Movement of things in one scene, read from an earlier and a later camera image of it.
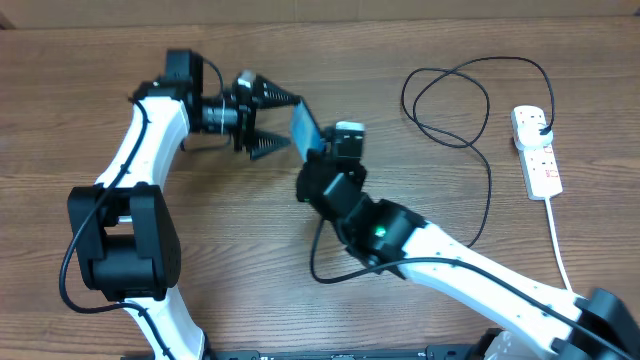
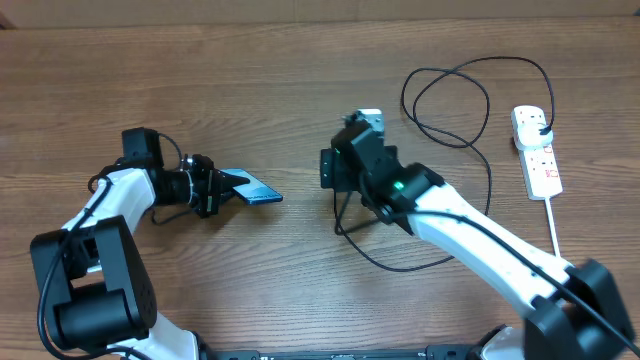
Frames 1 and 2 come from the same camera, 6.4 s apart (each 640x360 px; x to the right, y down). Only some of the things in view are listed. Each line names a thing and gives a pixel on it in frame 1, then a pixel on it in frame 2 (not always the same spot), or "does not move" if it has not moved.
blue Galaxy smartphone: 306,130 -> 255,191
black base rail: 434,353 does not move
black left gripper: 247,109 -> 214,180
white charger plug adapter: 532,129 does not move
